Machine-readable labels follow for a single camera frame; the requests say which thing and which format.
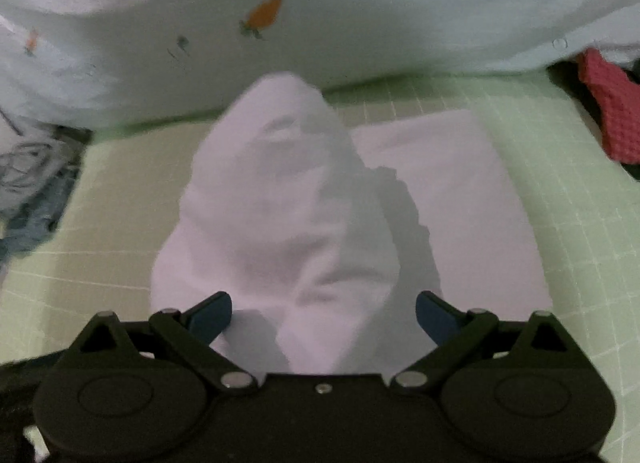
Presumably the green grid mat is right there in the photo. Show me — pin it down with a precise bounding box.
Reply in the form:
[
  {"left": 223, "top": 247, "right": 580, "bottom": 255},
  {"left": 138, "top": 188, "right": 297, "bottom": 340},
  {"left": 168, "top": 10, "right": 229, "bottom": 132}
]
[{"left": 0, "top": 68, "right": 640, "bottom": 463}]

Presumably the grey garment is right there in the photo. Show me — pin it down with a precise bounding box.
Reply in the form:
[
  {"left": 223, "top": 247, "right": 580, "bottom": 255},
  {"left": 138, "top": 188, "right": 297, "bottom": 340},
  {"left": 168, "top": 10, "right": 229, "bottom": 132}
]
[{"left": 0, "top": 123, "right": 94, "bottom": 265}]

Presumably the light pink garment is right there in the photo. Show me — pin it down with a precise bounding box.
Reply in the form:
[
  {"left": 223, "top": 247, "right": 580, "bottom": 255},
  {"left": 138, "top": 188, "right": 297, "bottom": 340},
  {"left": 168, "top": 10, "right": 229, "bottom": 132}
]
[{"left": 150, "top": 71, "right": 554, "bottom": 377}]

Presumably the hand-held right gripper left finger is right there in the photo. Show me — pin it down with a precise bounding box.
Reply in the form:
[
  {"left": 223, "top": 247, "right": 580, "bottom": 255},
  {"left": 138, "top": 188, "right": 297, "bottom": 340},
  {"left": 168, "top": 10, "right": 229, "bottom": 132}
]
[{"left": 74, "top": 291, "right": 259, "bottom": 396}]

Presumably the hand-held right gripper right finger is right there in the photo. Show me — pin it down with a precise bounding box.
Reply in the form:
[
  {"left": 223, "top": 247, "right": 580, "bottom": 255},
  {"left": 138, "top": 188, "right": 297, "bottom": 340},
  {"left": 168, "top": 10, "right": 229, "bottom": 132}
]
[{"left": 390, "top": 290, "right": 572, "bottom": 390}]

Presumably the red textured cloth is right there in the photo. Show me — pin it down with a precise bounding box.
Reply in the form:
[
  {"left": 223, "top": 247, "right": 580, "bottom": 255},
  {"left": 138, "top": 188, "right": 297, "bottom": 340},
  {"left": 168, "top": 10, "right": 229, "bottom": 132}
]
[{"left": 577, "top": 48, "right": 640, "bottom": 166}]

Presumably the white carrot print quilt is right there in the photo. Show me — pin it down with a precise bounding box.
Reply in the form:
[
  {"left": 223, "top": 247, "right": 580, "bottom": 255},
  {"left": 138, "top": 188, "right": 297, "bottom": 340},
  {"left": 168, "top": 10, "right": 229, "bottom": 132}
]
[{"left": 0, "top": 0, "right": 640, "bottom": 144}]

